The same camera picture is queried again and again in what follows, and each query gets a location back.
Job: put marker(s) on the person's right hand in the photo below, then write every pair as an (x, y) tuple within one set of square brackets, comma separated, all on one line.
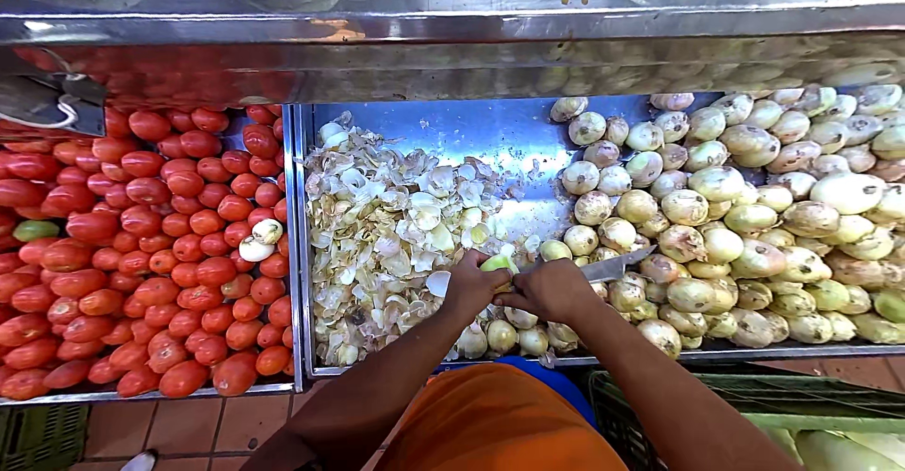
[(558, 291)]

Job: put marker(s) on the person's left hand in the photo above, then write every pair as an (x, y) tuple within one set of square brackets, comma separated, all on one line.
[(468, 288)]

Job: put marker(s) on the person's left fingers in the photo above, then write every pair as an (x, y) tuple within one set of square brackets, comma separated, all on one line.
[(473, 257)]

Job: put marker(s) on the person's right fingers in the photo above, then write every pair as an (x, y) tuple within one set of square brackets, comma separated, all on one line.
[(520, 295)]

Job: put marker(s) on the person's left thumb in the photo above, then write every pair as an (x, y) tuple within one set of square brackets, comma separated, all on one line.
[(499, 278)]

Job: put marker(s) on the peeled pale green onion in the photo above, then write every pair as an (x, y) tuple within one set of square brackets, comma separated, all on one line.
[(500, 260)]

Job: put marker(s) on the knife with metal blade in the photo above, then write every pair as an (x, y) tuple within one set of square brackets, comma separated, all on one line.
[(609, 268)]

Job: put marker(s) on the person's left forearm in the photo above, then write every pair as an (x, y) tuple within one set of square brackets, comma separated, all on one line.
[(378, 379)]

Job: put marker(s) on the person's right forearm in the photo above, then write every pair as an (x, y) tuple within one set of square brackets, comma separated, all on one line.
[(675, 393)]

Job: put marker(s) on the pile of onion peels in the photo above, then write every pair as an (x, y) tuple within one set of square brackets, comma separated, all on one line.
[(396, 245)]

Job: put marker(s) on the person's body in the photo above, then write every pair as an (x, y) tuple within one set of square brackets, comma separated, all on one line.
[(498, 425)]

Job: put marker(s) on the metal tray under onions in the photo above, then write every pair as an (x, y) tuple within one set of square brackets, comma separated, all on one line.
[(452, 121)]

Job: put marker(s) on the black plastic crate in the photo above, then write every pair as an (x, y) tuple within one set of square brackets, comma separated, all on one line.
[(614, 414)]

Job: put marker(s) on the metal tray under tomatoes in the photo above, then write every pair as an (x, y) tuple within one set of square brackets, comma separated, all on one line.
[(291, 195)]

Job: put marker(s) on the pile of white onions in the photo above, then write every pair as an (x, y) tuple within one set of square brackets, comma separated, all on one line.
[(714, 245)]

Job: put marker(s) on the small peeled white bulb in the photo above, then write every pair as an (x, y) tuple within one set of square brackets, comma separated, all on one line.
[(255, 249), (267, 231)]

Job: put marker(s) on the metal shelf with shiny edge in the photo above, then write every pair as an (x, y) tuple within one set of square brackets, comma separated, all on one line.
[(438, 22)]

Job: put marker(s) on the green slatted crate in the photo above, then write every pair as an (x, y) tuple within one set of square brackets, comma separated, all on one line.
[(785, 399)]

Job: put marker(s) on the pile of red tomatoes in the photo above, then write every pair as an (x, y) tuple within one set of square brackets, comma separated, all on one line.
[(148, 245)]

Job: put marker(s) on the pile of pale green vegetables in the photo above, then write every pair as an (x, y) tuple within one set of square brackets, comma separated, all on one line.
[(834, 450)]

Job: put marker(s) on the white shoe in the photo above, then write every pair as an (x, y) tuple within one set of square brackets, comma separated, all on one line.
[(140, 461)]

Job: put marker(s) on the green tomato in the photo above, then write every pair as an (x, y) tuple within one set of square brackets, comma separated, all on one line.
[(35, 230)]

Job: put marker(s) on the green plastic crate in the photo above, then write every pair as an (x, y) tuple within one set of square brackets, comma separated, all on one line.
[(42, 434)]

